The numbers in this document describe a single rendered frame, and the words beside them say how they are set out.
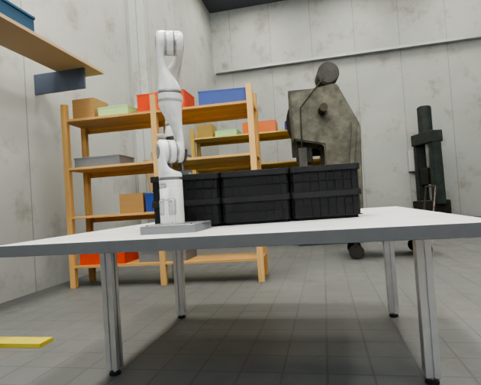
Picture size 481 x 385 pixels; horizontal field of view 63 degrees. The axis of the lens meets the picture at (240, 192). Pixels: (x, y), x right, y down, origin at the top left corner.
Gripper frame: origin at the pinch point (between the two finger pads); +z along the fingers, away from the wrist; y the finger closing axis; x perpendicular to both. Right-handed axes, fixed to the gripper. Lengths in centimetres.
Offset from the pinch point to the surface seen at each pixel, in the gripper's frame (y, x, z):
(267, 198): 16.7, -38.5, 17.0
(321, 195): 31, -56, 17
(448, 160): 1060, 129, -54
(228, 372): 17, -8, 97
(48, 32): 90, 322, -196
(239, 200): 9.1, -29.2, 16.8
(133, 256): 131, 236, 70
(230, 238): -29, -58, 28
